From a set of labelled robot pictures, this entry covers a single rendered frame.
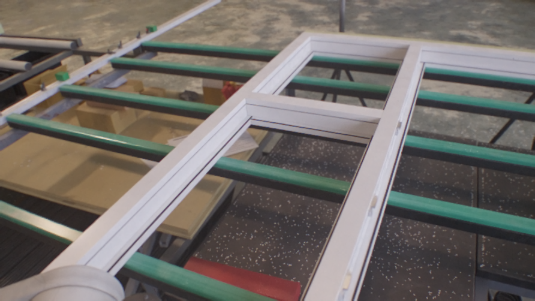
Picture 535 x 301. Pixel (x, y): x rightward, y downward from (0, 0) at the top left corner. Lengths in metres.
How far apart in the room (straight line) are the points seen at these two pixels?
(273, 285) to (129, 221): 0.39
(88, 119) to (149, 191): 0.98
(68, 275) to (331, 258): 0.44
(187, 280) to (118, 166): 0.83
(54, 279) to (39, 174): 1.33
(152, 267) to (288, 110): 0.55
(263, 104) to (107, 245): 0.57
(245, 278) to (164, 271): 0.31
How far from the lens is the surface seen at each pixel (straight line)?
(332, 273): 0.63
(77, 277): 0.30
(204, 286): 0.72
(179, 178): 0.91
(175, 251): 1.15
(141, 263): 0.79
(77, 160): 1.62
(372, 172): 0.82
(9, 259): 1.84
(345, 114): 1.03
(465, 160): 1.08
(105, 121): 1.71
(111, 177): 1.45
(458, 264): 1.16
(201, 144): 0.96
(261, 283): 1.01
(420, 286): 1.09
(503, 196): 1.42
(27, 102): 1.64
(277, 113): 1.10
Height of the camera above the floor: 1.43
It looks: 34 degrees down
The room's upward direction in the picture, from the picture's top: 5 degrees counter-clockwise
